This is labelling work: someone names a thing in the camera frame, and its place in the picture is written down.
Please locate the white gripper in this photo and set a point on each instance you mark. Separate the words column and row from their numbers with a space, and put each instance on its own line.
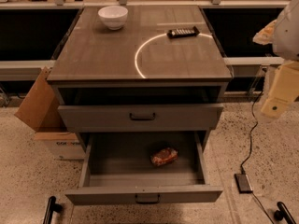
column 288, row 36

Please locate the red coke can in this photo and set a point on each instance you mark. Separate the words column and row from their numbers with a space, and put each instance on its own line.
column 164, row 156

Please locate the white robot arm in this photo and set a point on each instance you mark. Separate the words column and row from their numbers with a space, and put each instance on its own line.
column 283, row 35

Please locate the grey drawer cabinet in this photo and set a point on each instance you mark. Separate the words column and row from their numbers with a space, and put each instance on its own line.
column 139, row 64

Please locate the grey top drawer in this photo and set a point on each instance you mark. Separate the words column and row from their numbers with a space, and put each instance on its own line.
column 139, row 118

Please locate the open grey middle drawer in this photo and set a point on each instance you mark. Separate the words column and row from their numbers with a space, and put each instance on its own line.
column 117, row 170

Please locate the black power adapter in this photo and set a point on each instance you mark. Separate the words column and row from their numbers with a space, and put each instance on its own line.
column 243, row 184

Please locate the white bowl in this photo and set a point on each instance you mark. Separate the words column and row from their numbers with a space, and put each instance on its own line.
column 113, row 17

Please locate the brown cardboard box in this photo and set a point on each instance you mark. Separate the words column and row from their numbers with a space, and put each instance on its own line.
column 39, row 111

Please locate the black right base handle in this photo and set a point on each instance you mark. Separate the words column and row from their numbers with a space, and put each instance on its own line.
column 283, row 213

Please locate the black base handle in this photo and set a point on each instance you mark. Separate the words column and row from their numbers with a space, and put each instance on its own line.
column 52, row 207
column 283, row 213

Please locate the black left base handle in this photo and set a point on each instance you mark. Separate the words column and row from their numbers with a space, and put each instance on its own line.
column 52, row 207

